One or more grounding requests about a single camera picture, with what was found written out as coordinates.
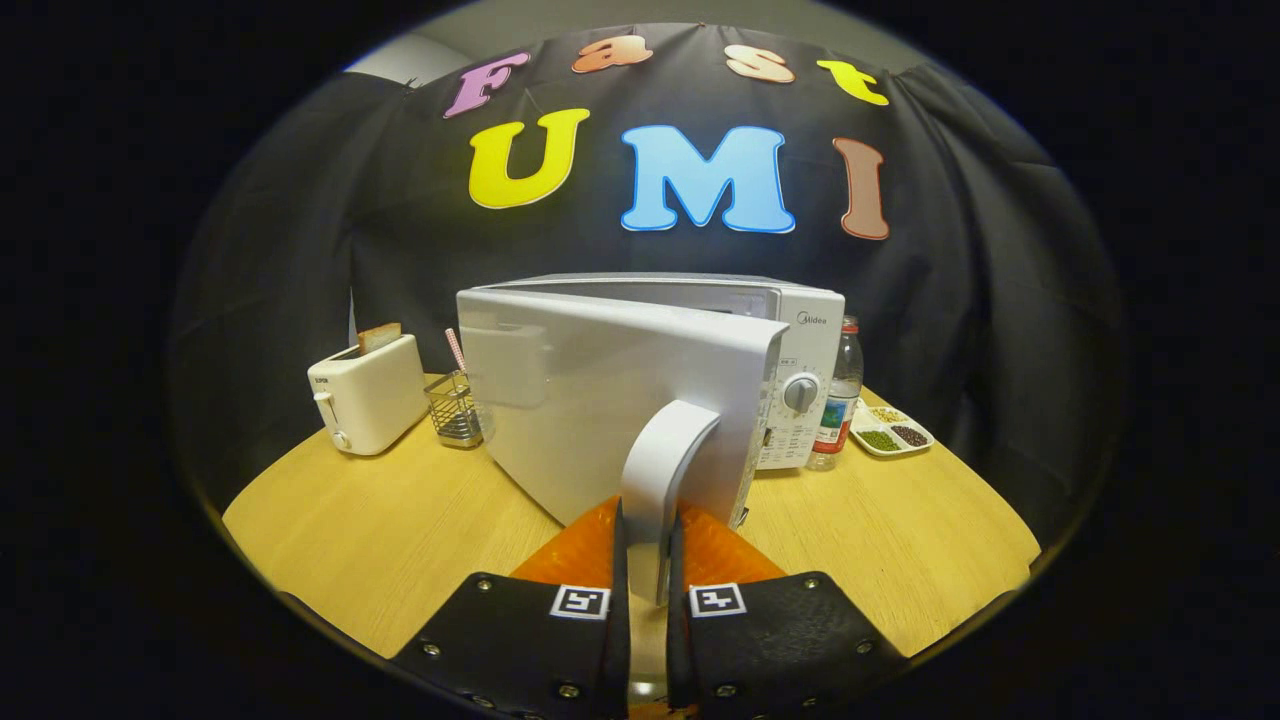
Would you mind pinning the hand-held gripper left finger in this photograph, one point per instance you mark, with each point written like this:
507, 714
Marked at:
620, 640

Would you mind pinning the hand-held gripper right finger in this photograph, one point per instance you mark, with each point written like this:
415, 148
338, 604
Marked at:
678, 650

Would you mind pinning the white microwave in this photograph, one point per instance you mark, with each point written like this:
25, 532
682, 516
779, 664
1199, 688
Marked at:
600, 400

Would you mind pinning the clear plastic bottle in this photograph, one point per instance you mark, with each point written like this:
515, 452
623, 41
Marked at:
838, 400

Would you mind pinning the white divided bean dish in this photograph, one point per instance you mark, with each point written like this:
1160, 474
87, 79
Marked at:
890, 437

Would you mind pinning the pink striped straw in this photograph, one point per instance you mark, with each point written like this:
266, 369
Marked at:
456, 350

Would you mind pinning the white toaster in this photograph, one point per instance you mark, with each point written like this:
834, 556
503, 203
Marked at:
370, 400

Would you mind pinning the toast slice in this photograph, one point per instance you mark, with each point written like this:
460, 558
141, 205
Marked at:
380, 337

